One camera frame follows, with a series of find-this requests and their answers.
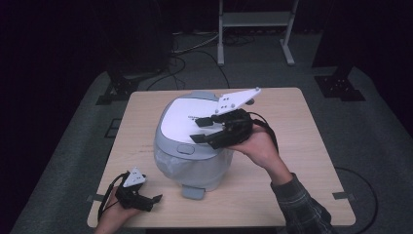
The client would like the right hand-held gripper black cable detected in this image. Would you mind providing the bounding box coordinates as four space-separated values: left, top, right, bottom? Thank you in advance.
247 111 380 234

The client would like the clear plastic bin liner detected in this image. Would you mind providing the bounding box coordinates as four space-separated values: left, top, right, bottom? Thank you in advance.
153 144 235 193

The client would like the white floor cable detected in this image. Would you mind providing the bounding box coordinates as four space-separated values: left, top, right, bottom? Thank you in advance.
170 29 222 55

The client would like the white rice cooker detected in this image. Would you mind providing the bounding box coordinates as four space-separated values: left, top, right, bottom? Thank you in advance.
152 91 236 201

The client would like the black floor cable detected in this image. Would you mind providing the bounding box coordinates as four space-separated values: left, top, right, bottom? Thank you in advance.
145 49 232 92

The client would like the hand-held gripper black cable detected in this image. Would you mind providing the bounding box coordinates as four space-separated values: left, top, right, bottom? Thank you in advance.
247 111 380 234
96 172 130 222

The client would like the person's left hand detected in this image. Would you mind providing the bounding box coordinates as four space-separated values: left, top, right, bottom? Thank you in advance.
94 190 143 234

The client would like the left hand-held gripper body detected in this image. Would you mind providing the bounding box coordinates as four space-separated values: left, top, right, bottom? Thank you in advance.
115 167 154 213

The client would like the floor socket box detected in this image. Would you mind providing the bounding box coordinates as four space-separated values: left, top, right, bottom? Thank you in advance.
103 118 123 139

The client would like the black stand base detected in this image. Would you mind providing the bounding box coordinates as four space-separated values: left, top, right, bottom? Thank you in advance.
94 75 141 106
314 65 367 102

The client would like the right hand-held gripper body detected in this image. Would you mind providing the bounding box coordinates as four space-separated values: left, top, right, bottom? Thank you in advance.
210 86 262 151

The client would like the person's right hand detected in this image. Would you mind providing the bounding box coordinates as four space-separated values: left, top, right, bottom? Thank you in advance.
226 125 294 186

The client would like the white metal stand frame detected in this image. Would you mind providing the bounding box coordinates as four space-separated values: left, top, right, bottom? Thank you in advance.
217 0 300 67

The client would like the left hand-held gripper black cable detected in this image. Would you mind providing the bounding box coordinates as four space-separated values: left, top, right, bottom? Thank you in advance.
96 172 130 222

